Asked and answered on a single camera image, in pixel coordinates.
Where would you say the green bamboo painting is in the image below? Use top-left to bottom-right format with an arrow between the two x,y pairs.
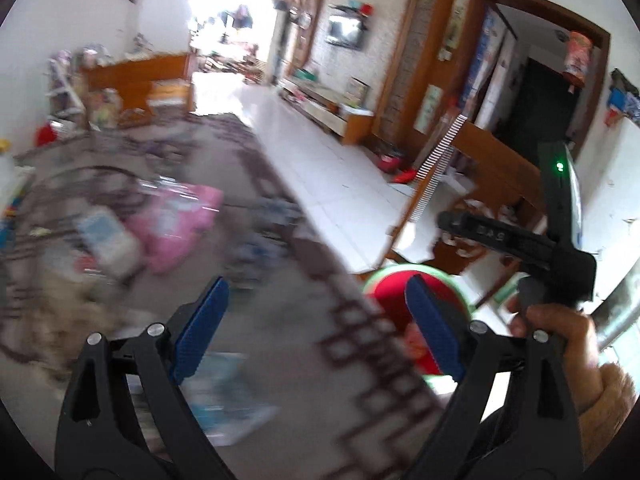
415,85 -> 443,133

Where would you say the person's right hand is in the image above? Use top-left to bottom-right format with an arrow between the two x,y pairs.
506,296 -> 606,416

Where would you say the carved wooden chair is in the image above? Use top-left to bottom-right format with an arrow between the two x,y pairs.
382,122 -> 548,281

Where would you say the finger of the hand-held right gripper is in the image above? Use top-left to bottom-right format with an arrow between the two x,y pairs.
437,211 -> 557,274

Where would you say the wall shelf with items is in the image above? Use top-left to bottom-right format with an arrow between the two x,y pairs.
330,2 -> 376,17

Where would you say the black white striped strip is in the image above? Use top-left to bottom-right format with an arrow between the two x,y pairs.
400,114 -> 468,226

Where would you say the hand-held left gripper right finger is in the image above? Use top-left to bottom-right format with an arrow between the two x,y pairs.
400,274 -> 586,480

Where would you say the low television cabinet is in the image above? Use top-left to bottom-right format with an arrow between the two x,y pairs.
277,76 -> 375,145

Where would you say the red bin with green rim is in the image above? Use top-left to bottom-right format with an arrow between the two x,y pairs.
362,264 -> 473,391

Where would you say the wall television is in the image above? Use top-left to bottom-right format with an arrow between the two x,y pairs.
326,14 -> 365,51

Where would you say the blue wall poster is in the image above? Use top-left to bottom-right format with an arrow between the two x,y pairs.
460,7 -> 502,111

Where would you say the tall scroll painting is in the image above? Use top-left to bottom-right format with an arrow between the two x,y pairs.
445,0 -> 472,51

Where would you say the person's right forearm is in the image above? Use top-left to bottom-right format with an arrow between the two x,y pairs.
575,362 -> 632,466

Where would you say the white teal paper packet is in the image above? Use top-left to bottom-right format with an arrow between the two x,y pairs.
182,352 -> 281,446

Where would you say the red hanging lantern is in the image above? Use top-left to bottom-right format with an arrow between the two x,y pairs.
564,31 -> 595,86

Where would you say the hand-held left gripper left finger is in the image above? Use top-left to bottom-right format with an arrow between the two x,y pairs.
55,276 -> 236,480

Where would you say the pink plastic packet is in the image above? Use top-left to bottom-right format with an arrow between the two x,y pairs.
125,184 -> 224,275

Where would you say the white blue carton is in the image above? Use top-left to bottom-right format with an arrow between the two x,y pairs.
77,207 -> 143,278

